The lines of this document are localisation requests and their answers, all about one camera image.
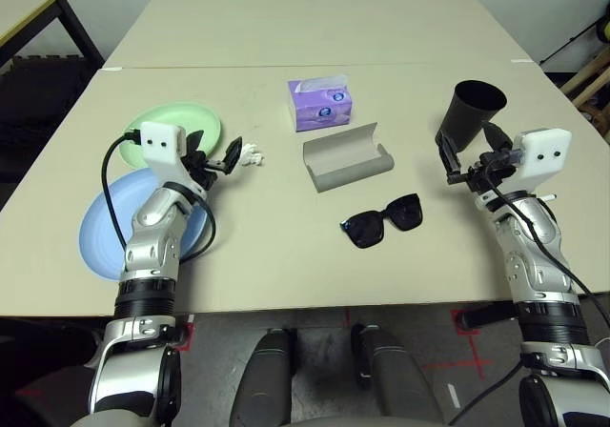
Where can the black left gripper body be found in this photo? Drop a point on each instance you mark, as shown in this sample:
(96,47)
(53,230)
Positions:
(205,169)

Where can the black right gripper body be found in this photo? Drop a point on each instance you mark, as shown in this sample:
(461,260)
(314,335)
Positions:
(486,172)

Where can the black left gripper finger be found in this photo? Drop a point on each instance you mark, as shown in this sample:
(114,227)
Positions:
(195,141)
(233,156)

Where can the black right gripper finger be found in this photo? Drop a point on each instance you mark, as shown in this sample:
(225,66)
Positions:
(450,155)
(496,137)

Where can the white tissue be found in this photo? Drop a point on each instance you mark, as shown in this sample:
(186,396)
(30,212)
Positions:
(251,156)

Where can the black sunglasses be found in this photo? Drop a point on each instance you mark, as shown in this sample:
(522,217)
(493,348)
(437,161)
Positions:
(405,212)

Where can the blue plastic plate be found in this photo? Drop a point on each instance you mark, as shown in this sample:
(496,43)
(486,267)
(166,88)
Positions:
(100,236)

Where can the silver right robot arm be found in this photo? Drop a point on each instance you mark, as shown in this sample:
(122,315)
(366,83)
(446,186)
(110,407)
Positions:
(534,255)

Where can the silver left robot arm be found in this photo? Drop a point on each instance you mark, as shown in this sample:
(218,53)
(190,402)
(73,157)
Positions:
(152,246)

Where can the green plastic plate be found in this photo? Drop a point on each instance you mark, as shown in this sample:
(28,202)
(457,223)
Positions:
(200,122)

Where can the black plastic cup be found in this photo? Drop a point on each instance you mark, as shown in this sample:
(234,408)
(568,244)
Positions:
(462,122)

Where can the plain white pen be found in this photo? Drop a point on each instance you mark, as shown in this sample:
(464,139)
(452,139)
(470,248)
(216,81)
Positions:
(548,197)

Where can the purple tissue pack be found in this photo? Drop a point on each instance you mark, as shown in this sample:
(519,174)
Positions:
(324,107)

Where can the grey open glasses case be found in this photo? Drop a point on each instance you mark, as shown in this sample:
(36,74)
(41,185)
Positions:
(343,160)

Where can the wooden stool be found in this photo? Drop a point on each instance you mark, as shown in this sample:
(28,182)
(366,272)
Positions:
(588,72)

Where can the black slanted rod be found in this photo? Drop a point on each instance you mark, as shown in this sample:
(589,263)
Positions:
(567,46)

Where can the black table foot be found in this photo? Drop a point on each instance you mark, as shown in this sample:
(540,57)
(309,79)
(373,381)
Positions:
(185,331)
(486,315)

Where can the yellow green object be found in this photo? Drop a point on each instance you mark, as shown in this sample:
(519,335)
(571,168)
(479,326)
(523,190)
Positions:
(605,29)

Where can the black foam floor mats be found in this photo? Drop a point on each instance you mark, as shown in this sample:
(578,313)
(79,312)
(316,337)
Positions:
(38,93)

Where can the red floor tape line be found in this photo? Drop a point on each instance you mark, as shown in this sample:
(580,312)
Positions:
(188,339)

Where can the red floor tape cross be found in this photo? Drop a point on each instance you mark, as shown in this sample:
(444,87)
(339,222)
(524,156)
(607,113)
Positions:
(474,355)

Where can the black framed side table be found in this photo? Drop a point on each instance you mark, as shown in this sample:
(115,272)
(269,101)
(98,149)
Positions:
(28,7)

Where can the grey robot left leg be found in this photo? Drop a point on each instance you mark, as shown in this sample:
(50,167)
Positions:
(262,379)

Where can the grey robot leg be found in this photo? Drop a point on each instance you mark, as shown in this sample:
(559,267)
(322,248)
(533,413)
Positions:
(262,379)
(395,379)

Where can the white floor tape strip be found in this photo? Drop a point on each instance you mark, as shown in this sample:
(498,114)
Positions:
(453,395)

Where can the grey robot right leg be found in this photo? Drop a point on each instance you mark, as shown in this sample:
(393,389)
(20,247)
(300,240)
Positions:
(395,379)

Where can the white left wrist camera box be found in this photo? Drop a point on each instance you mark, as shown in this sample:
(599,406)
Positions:
(162,141)

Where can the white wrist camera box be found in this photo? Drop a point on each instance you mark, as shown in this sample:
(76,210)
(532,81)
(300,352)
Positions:
(162,141)
(543,155)

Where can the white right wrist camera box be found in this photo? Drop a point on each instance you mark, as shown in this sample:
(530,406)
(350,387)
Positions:
(543,155)

